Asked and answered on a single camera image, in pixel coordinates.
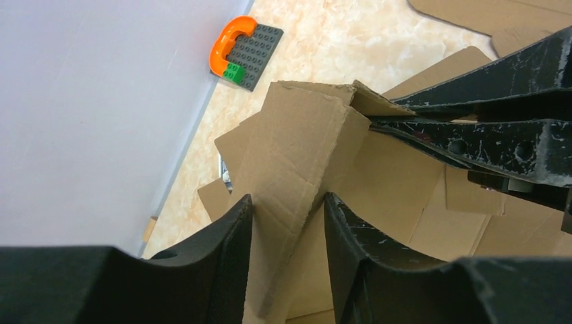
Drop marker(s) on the large cardboard box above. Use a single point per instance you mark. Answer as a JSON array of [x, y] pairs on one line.
[[311, 138]]

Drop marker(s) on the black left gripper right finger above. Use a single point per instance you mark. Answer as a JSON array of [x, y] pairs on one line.
[[376, 279]]

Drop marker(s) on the orange green grey toy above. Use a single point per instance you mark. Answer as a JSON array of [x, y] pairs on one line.
[[243, 50]]

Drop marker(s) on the flat cardboard blank at right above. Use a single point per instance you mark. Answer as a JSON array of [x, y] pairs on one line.
[[512, 25]]

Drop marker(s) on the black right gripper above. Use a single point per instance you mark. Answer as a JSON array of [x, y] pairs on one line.
[[534, 156]]

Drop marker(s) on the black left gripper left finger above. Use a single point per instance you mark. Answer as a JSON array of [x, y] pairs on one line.
[[202, 279]]

